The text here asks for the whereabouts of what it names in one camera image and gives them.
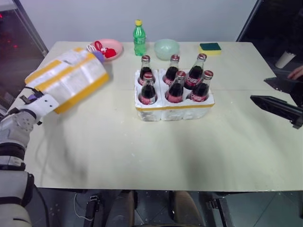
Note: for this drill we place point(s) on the yellow green sponge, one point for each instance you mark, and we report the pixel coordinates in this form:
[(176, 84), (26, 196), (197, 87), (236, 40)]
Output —
[(210, 49)]

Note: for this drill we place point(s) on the black table leg bracket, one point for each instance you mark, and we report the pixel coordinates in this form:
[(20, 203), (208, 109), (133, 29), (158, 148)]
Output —
[(216, 208), (91, 206)]

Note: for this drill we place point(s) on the white foam crate yellow tape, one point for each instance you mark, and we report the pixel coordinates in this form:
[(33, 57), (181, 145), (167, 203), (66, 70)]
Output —
[(175, 113)]

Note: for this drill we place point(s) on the white paper cup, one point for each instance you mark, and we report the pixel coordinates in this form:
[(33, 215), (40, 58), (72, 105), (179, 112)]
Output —
[(285, 59)]

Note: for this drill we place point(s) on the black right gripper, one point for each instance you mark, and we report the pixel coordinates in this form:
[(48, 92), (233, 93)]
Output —
[(297, 117)]

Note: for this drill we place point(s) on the bystander bare hand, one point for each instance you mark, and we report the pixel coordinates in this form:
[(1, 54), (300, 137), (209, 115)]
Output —
[(297, 73)]

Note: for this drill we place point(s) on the pink plate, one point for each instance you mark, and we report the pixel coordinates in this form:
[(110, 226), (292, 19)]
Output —
[(113, 46)]

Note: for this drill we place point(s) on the pale green bowl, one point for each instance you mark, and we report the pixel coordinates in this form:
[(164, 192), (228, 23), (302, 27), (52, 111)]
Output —
[(166, 48)]

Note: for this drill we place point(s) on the green bottle yellow cap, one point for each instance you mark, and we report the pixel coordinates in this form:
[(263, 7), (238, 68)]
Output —
[(139, 40)]

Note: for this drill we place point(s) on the glass cola bottle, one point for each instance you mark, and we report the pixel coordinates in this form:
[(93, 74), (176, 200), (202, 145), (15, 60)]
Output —
[(176, 91), (146, 67), (201, 92), (148, 92), (195, 73), (172, 71)]

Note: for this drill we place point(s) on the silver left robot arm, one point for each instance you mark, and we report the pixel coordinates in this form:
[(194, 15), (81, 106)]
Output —
[(14, 132)]

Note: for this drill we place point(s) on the dark glass cabinet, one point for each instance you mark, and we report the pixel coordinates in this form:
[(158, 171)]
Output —
[(14, 47)]

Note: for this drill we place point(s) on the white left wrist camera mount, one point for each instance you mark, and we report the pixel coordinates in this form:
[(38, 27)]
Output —
[(46, 105)]

